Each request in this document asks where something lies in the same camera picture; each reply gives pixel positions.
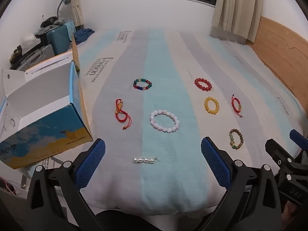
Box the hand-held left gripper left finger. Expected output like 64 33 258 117
26 138 106 231

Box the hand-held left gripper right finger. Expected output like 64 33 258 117
201 137 282 231

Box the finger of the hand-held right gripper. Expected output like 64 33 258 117
289 129 308 156
265 138 297 174

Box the blue and yellow cardboard box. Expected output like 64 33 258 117
0 32 93 169

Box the yellow bead bracelet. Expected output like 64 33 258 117
204 97 220 114

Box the red cord bracelet wooden charm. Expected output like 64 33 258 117
231 94 243 118

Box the pearl bead strand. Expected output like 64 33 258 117
132 157 161 164

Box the striped bed sheet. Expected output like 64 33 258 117
48 29 308 216

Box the silver suitcase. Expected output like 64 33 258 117
10 44 55 71

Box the dark blue cloth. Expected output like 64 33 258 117
73 28 95 45

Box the teal suitcase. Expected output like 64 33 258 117
46 22 76 56

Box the wide beige curtain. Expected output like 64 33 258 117
210 0 264 45

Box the black bag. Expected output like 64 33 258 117
40 16 64 28

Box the narrow beige curtain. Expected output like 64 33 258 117
68 0 85 28

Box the brown and green bead bracelet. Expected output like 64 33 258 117
228 128 244 150

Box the red cord bracelet orange bead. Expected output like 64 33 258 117
114 98 133 130

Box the white bead bracelet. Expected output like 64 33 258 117
149 109 181 133

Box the multicolour bead bracelet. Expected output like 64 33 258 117
133 77 152 92

